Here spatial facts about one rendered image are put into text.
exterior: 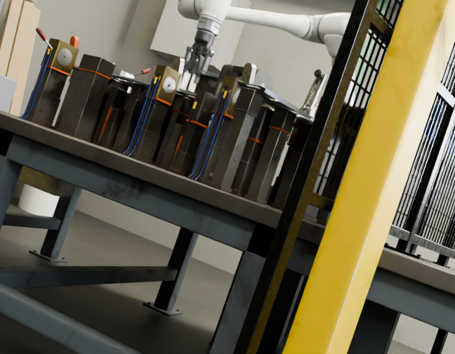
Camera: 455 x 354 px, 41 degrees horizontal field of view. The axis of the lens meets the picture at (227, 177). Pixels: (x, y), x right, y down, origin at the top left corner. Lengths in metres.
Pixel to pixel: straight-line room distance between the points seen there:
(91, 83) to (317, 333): 1.51
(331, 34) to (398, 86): 1.35
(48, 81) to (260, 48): 3.26
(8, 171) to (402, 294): 1.15
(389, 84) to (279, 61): 4.25
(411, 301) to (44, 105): 1.79
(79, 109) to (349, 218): 1.45
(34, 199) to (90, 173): 3.36
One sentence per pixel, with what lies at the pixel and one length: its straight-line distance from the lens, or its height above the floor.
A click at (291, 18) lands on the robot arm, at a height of 1.48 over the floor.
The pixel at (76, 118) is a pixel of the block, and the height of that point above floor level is 0.77.
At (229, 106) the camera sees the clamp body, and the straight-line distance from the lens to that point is 1.91.
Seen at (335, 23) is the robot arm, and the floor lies 1.50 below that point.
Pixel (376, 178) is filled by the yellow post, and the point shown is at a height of 0.83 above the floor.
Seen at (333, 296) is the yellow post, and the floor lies 0.57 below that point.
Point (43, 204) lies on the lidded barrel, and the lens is 5.01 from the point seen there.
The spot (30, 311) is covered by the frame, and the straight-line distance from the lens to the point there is 1.78.
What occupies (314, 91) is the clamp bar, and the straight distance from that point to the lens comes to 2.23.
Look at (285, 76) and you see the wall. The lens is 5.49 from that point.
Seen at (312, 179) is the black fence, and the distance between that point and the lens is 1.22.
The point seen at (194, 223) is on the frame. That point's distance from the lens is 1.52.
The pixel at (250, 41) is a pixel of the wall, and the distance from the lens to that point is 5.71.
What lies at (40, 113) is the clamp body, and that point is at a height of 0.75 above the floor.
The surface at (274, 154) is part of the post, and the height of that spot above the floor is 0.85.
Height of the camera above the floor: 0.72
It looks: 1 degrees up
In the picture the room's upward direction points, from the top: 19 degrees clockwise
